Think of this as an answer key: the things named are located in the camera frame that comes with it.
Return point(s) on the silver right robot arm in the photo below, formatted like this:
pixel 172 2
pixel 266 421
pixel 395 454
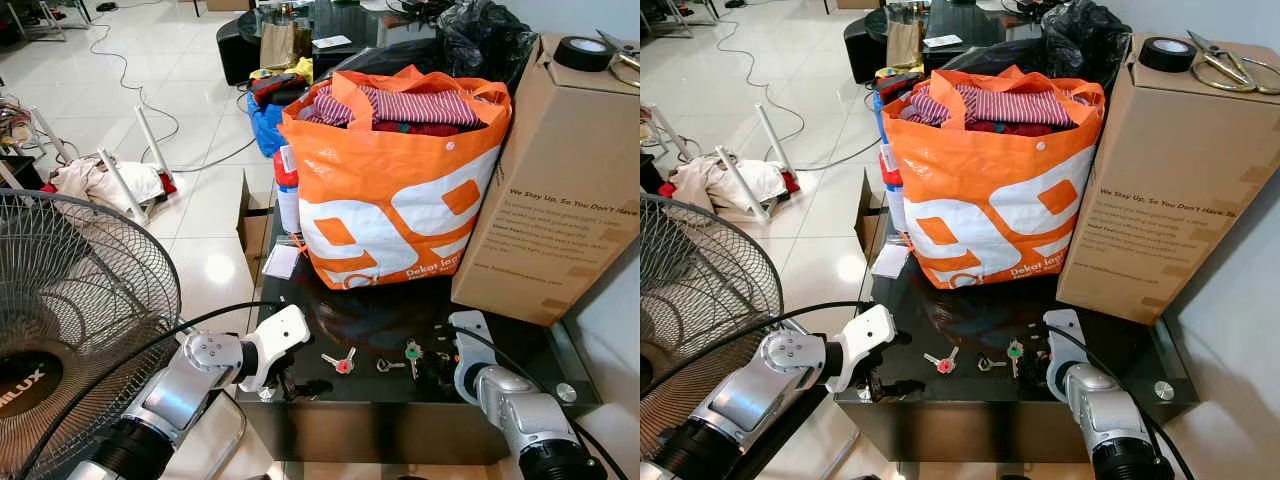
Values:
pixel 520 410
pixel 1105 410

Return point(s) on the silver table bolt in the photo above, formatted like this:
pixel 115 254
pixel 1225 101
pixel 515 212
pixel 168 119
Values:
pixel 566 392
pixel 1163 391

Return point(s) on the small open cardboard box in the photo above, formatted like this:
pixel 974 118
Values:
pixel 866 225
pixel 252 235

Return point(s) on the brown paper bag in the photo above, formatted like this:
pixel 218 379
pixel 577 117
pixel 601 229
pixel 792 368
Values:
pixel 278 45
pixel 903 45

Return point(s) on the white paper card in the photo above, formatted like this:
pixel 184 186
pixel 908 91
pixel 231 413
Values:
pixel 890 260
pixel 282 262

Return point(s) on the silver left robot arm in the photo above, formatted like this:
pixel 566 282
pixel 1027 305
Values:
pixel 745 395
pixel 175 395

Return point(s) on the black glass table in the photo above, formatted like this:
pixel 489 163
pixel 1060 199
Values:
pixel 400 420
pixel 1000 420

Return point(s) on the blue bag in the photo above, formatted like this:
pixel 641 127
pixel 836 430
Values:
pixel 878 115
pixel 265 130

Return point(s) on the red white striped cloth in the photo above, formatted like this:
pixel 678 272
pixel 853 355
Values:
pixel 1010 105
pixel 410 105

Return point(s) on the brown cardboard box with print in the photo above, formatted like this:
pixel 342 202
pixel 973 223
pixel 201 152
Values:
pixel 1170 200
pixel 560 200

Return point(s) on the white overturned rack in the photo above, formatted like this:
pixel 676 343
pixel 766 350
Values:
pixel 121 186
pixel 741 184

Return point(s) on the key with green cap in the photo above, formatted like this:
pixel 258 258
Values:
pixel 412 350
pixel 1015 350

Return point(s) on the beige cloth pile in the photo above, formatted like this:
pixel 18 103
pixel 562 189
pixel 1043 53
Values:
pixel 100 180
pixel 715 180

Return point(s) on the white bottle with red band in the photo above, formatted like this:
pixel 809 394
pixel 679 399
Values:
pixel 288 205
pixel 893 205

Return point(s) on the dark red black bag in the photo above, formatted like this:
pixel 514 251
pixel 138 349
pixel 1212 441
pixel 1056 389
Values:
pixel 900 85
pixel 275 90

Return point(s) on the black garbage bag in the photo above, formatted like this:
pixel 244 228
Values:
pixel 480 40
pixel 1085 40

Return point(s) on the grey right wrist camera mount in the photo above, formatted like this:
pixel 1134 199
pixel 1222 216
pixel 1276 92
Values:
pixel 1065 325
pixel 470 328

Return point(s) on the black ottoman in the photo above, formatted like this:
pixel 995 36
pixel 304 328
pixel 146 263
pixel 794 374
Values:
pixel 865 50
pixel 238 50

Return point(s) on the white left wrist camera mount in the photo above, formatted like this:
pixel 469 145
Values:
pixel 866 330
pixel 281 330

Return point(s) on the white paper sheet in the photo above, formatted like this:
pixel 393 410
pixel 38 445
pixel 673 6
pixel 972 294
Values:
pixel 332 42
pixel 942 41

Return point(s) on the gold scissors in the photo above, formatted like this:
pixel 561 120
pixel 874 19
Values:
pixel 1213 48
pixel 612 40

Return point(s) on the key with red cap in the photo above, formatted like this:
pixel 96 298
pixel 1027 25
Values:
pixel 944 366
pixel 342 366

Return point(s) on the plain silver key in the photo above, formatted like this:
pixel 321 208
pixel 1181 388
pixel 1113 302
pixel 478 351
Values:
pixel 985 364
pixel 384 365

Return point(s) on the orange and white shopping bag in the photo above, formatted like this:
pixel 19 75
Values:
pixel 400 210
pixel 1000 210

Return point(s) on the black tape roll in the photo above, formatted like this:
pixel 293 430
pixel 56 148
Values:
pixel 1151 61
pixel 566 59

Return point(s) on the dark red folded clothes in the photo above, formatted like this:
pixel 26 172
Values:
pixel 1015 127
pixel 420 129

